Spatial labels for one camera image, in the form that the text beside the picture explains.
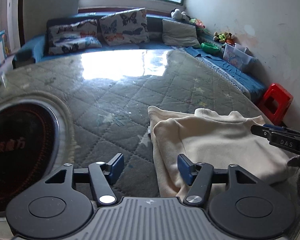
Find cream knitted garment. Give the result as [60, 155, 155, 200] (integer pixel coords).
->
[148, 106, 296, 199]

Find red plastic stool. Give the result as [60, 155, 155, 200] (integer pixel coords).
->
[257, 83, 293, 126]

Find black round induction cooktop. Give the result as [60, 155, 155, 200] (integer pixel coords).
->
[0, 102, 59, 216]

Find clear plastic storage box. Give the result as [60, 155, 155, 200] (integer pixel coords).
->
[223, 44, 256, 73]

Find green plastic bowl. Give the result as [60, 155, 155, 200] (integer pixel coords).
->
[200, 42, 219, 55]

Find green and orange plush toys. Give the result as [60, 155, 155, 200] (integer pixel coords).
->
[213, 31, 235, 46]

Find grey plain cushion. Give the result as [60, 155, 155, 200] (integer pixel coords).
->
[162, 19, 200, 48]

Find white plush toy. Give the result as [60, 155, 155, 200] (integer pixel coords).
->
[171, 8, 191, 22]

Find butterfly pillow lying flat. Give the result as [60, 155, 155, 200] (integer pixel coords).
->
[47, 19, 102, 55]

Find butterfly pillow standing upright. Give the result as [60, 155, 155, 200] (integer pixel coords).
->
[99, 8, 149, 46]

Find blue corner sofa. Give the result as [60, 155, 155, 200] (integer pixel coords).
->
[12, 14, 267, 102]

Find dark wooden door frame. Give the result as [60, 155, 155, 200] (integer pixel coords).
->
[0, 0, 26, 75]

